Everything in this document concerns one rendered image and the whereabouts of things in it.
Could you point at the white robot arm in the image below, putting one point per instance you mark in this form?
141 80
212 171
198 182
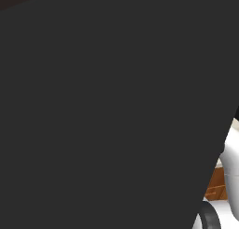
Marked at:
231 176

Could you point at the dark grey cabinet panel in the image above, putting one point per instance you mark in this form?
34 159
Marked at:
105 114

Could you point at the brown wooden base cabinets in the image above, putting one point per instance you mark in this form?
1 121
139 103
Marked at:
217 186

